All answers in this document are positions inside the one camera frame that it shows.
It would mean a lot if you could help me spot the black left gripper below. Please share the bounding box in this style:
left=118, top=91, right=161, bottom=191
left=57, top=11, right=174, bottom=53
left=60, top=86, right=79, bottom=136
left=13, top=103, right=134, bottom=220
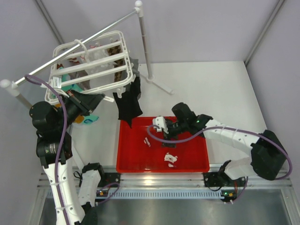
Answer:
left=55, top=87, right=104, bottom=130

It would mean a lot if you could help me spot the white plastic sock hanger frame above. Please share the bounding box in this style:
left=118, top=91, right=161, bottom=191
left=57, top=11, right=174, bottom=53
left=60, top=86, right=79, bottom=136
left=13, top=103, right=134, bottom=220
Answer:
left=48, top=30, right=135, bottom=95

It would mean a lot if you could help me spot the white clothes peg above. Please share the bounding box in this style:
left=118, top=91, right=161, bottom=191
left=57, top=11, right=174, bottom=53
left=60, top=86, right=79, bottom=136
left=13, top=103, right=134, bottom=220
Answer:
left=116, top=87, right=126, bottom=98

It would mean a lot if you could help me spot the black sock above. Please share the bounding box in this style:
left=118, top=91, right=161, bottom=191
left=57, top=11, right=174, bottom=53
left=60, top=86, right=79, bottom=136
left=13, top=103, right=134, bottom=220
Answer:
left=113, top=91, right=133, bottom=128
left=129, top=77, right=143, bottom=119

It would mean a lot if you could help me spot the grey sock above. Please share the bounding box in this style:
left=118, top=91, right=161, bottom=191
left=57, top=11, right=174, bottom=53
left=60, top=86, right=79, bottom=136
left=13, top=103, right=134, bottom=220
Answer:
left=129, top=57, right=141, bottom=100

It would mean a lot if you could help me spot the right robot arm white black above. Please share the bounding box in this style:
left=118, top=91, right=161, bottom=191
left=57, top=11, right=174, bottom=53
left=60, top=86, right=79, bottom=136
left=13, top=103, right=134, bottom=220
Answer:
left=152, top=102, right=287, bottom=187

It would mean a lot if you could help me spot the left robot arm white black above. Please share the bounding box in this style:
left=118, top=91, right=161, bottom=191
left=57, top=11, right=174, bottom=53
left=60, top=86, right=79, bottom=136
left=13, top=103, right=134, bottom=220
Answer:
left=29, top=90, right=106, bottom=225

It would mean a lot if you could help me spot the mustard yellow sock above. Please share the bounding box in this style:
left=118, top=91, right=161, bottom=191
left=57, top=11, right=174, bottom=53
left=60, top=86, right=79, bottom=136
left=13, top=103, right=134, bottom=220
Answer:
left=54, top=103, right=84, bottom=124

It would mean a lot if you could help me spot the teal patterned sock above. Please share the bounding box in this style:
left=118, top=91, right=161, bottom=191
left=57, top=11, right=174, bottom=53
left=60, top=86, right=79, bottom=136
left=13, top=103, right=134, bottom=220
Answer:
left=56, top=64, right=83, bottom=92
left=82, top=114, right=99, bottom=125

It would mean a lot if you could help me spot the brown white striped sock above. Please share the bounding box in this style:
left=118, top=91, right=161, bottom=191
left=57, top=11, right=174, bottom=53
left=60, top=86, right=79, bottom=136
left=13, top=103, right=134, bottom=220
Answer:
left=67, top=55, right=91, bottom=89

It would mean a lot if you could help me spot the white sock with red trim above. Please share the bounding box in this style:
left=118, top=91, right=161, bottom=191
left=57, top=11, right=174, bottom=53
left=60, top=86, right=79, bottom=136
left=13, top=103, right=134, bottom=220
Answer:
left=84, top=42, right=113, bottom=75

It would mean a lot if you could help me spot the red plastic bin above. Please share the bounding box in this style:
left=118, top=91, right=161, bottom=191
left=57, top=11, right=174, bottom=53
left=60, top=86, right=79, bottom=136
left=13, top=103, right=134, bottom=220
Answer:
left=116, top=117, right=210, bottom=173

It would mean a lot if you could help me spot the brown argyle sock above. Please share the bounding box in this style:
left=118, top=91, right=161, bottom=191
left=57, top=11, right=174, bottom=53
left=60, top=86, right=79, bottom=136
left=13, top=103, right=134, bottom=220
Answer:
left=107, top=45, right=125, bottom=82

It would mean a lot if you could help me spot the metal and white drying rack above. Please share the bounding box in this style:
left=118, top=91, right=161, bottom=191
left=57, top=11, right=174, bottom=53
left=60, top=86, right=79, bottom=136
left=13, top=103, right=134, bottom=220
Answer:
left=0, top=0, right=175, bottom=167

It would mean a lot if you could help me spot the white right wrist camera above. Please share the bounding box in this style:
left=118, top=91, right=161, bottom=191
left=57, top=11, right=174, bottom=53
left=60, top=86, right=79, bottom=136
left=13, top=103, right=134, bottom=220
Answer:
left=152, top=116, right=168, bottom=133

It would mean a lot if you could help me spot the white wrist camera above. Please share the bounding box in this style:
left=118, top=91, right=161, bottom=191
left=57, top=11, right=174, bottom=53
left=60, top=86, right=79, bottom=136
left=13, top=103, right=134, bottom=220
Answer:
left=52, top=76, right=62, bottom=89
left=152, top=116, right=168, bottom=133

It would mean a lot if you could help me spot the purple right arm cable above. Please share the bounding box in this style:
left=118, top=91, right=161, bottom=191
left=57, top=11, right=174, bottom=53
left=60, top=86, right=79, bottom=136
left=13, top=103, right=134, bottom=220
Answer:
left=146, top=124, right=293, bottom=204

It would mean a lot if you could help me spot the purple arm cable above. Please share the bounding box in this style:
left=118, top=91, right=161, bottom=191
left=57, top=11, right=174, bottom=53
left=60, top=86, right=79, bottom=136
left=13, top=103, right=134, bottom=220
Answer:
left=23, top=74, right=120, bottom=225
left=146, top=124, right=293, bottom=204

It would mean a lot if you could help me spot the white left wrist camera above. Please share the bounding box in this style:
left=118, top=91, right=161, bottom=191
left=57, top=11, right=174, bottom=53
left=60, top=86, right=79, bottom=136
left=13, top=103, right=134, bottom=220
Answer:
left=52, top=76, right=62, bottom=89

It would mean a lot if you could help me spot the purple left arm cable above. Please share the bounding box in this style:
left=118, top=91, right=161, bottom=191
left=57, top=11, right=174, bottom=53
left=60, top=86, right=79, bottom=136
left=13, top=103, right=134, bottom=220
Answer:
left=23, top=74, right=120, bottom=225

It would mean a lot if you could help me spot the aluminium rail base frame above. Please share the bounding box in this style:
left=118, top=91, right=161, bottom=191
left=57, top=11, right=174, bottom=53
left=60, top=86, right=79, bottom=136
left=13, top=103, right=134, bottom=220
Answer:
left=37, top=164, right=293, bottom=200

